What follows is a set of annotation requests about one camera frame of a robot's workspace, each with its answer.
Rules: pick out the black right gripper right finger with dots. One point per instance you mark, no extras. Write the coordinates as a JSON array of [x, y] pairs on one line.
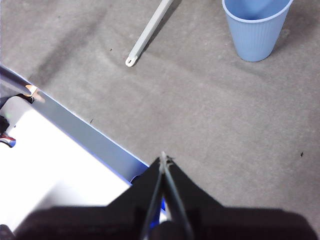
[[225, 222]]

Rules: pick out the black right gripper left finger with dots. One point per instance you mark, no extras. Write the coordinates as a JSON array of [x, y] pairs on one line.
[[107, 222]]

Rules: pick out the blue ribbed plastic cup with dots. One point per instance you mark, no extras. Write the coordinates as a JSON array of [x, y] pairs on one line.
[[252, 37]]

